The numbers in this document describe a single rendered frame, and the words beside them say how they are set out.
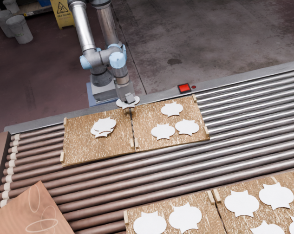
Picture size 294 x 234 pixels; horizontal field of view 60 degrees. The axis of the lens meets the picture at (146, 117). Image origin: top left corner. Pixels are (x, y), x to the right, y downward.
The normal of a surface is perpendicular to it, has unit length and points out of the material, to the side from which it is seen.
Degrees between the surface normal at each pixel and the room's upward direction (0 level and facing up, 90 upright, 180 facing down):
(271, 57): 0
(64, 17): 78
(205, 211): 0
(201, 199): 0
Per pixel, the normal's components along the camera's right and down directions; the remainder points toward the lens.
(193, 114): -0.13, -0.67
